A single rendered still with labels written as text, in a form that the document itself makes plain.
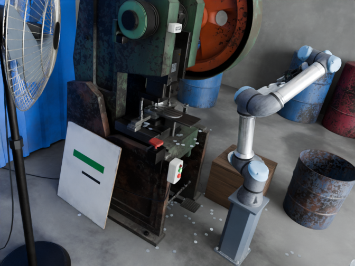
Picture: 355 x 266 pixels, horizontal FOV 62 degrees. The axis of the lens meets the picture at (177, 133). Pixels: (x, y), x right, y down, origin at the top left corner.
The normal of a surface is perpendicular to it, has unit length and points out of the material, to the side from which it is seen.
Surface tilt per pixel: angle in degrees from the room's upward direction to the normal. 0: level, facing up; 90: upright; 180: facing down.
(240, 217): 90
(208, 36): 90
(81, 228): 0
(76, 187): 78
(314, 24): 90
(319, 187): 92
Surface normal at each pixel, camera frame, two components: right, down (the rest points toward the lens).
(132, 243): 0.14, -0.87
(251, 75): -0.51, 0.34
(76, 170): -0.53, 0.13
